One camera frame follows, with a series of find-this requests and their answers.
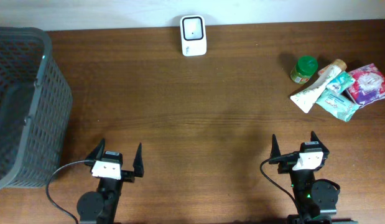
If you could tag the orange tissue pack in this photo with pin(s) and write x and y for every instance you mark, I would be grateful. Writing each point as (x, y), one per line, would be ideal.
(323, 70)

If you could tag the green lid jar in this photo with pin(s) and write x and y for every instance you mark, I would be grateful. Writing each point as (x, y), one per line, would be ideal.
(304, 69)

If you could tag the grey plastic mesh basket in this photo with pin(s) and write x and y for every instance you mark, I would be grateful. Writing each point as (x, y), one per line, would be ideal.
(35, 106)

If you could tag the white barcode scanner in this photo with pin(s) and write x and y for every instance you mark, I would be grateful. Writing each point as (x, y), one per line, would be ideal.
(193, 35)

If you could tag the teal wet wipes pack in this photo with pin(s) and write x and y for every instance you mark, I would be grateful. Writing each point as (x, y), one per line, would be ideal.
(337, 105)

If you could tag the purple red pad pack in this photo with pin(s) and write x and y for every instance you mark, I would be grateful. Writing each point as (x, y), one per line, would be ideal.
(369, 85)

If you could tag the white tube with cork cap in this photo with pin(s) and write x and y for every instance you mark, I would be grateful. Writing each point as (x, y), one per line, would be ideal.
(306, 98)

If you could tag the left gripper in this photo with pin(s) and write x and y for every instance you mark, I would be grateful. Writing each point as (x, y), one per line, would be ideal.
(137, 165)

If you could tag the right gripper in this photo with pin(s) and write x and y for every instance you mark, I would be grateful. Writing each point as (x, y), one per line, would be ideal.
(284, 168)

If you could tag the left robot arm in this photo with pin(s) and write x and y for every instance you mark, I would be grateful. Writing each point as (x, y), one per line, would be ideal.
(100, 206)

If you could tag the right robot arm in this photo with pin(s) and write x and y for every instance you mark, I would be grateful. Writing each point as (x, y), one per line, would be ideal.
(314, 199)

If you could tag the small teal tissue pack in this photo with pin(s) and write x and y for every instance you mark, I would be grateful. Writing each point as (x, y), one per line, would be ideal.
(340, 83)

